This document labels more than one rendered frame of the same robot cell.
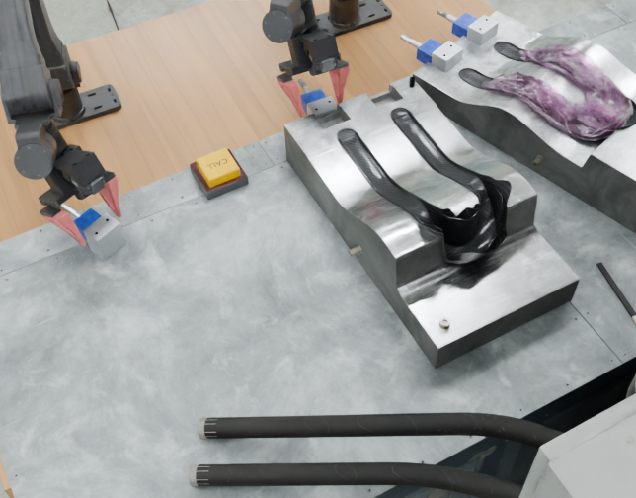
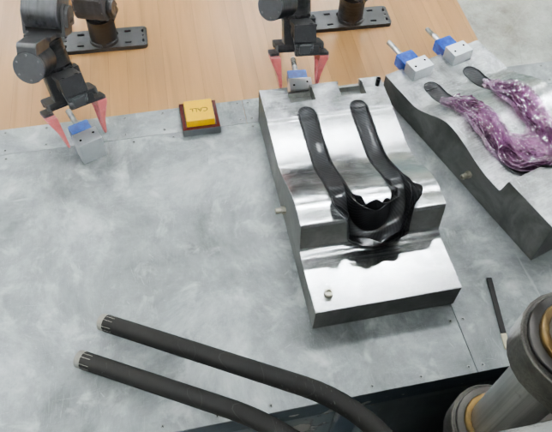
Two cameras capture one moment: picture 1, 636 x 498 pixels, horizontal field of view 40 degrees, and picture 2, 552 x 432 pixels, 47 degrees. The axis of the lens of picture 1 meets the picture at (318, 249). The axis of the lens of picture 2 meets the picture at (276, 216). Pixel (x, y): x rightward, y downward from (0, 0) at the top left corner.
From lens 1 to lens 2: 0.32 m
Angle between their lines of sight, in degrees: 8
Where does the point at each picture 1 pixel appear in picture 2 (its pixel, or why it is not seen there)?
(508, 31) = (480, 59)
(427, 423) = (273, 376)
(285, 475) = (147, 383)
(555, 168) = (478, 185)
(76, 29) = not seen: outside the picture
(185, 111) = (195, 62)
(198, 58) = (221, 22)
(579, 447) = not seen: outside the picture
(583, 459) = not seen: outside the picture
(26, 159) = (22, 64)
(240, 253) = (191, 187)
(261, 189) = (229, 139)
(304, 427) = (177, 347)
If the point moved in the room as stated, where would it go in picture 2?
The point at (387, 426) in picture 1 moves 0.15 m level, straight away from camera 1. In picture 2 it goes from (241, 369) to (281, 289)
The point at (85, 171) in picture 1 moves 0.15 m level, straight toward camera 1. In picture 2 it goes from (69, 87) to (63, 150)
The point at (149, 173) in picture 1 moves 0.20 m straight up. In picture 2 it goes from (147, 104) to (133, 30)
